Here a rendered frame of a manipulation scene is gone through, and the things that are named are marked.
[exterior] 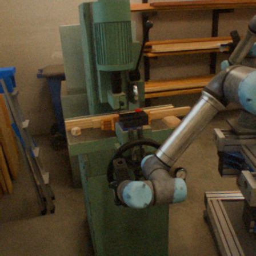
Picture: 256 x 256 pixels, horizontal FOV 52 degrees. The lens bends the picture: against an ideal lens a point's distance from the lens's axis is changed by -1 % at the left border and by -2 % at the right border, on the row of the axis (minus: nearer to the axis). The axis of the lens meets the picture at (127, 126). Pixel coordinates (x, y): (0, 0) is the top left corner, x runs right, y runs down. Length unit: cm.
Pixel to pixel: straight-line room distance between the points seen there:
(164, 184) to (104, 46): 72
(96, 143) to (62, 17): 252
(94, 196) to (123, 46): 75
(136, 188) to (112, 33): 74
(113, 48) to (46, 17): 240
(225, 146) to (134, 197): 96
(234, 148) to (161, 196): 92
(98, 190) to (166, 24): 284
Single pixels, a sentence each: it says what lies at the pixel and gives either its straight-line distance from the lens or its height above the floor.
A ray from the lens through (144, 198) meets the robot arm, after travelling 77.
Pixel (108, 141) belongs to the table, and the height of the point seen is 89.
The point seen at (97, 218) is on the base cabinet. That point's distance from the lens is 150.
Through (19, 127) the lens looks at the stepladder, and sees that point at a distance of 201.
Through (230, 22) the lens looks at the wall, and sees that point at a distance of 425.
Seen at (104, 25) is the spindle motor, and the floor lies 140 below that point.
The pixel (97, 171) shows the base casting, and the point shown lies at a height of 74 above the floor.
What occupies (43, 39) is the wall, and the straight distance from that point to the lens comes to 361.
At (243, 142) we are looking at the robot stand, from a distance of 166.
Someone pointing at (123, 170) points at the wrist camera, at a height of 92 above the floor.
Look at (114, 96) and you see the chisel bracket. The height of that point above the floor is 107.
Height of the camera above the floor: 142
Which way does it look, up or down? 22 degrees down
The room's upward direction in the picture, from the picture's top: 3 degrees counter-clockwise
